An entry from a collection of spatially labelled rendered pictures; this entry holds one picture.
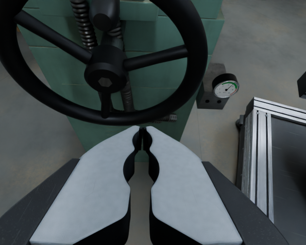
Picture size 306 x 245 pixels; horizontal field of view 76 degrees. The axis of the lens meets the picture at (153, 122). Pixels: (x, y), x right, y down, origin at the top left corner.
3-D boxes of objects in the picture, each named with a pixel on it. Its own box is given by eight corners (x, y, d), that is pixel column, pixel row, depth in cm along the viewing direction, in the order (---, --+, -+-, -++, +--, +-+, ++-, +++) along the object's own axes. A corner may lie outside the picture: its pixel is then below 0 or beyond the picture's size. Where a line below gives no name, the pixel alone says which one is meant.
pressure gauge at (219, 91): (208, 102, 53) (218, 80, 46) (206, 91, 55) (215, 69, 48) (230, 103, 53) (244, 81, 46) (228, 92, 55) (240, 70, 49)
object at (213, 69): (197, 109, 60) (204, 92, 54) (192, 80, 67) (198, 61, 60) (224, 110, 61) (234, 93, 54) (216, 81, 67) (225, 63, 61)
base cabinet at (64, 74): (89, 162, 105) (24, 47, 46) (103, 82, 137) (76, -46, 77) (172, 163, 107) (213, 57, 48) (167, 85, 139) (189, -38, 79)
